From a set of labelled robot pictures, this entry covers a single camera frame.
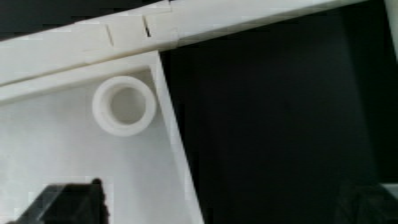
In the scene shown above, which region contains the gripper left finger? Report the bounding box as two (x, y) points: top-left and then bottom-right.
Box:
(14, 179), (110, 224)

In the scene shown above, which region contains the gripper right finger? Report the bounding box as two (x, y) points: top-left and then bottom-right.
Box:
(333, 182), (398, 224)

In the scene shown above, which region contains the white square tabletop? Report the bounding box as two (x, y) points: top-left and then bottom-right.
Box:
(0, 52), (204, 224)

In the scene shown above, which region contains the white U-shaped obstacle fence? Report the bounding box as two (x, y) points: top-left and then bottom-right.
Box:
(0, 0), (398, 86)

